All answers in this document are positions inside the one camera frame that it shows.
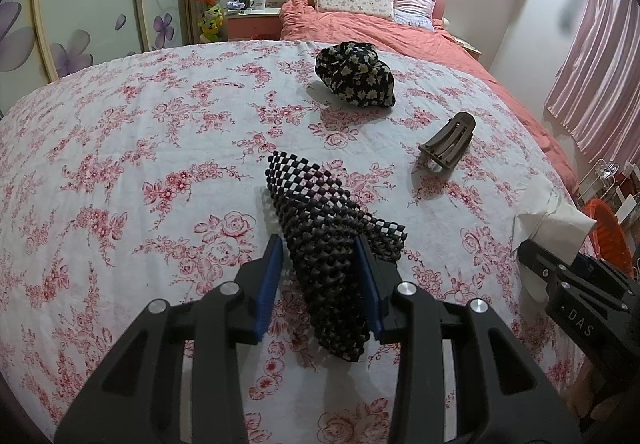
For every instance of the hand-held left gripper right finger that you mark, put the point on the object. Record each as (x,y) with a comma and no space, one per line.
(367,286)

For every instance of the black checkered mesh cloth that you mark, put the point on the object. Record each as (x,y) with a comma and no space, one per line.
(325,249)

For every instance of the wooden bedside table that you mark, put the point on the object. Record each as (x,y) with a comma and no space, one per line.
(467,46)

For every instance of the pink nightstand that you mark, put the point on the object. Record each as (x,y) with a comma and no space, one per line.
(252,26)

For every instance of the pink striped curtain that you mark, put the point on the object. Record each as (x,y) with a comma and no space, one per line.
(595,59)

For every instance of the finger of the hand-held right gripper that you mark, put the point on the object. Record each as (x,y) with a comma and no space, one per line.
(550,276)
(600,274)

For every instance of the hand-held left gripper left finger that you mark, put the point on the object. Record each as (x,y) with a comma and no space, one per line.
(265,284)

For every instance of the black floral scrunchie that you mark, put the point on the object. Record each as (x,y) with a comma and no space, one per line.
(355,74)

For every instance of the orange plastic basket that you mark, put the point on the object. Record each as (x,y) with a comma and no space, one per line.
(607,234)

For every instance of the pink striped pillow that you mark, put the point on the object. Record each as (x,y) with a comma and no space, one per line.
(412,6)

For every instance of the brown hair clip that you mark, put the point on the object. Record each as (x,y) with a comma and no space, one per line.
(447,144)

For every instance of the coral duvet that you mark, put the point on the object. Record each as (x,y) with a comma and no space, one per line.
(425,39)

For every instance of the pink floral bedspread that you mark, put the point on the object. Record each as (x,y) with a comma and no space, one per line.
(150,149)

